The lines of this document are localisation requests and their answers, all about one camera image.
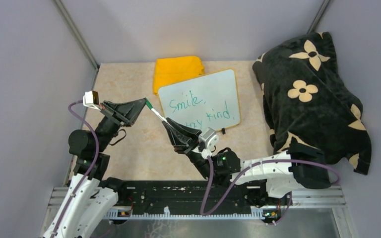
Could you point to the right metal corner post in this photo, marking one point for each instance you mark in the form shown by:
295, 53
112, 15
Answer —
319, 15

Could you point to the green whiteboard marker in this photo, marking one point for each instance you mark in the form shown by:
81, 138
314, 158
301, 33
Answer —
158, 115

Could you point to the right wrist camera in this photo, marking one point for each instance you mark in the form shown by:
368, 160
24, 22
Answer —
207, 142

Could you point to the yellow-framed whiteboard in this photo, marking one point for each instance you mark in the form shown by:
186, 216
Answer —
208, 101

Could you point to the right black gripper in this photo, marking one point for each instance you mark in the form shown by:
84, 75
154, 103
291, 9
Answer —
183, 144

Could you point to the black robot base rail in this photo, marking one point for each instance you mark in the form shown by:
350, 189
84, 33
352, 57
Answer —
182, 200

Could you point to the black floral blanket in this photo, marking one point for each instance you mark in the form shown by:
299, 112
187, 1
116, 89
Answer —
306, 101

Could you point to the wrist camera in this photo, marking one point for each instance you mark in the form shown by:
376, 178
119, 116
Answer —
91, 99
207, 142

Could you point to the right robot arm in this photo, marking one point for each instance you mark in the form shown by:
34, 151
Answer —
298, 166

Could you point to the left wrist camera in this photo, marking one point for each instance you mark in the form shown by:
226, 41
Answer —
91, 99

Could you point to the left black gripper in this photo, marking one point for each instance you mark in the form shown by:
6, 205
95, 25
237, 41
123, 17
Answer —
123, 113

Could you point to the left metal corner post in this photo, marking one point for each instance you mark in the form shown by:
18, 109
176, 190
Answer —
74, 30

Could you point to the metal corner post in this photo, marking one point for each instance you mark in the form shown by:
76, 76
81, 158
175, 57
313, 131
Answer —
74, 30
319, 15

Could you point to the folded yellow cloth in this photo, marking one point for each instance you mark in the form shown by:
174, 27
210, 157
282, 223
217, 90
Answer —
173, 70

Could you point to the green marker cap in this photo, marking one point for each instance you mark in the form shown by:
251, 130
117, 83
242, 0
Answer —
149, 105

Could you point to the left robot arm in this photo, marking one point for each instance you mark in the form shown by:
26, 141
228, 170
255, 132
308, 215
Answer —
89, 196

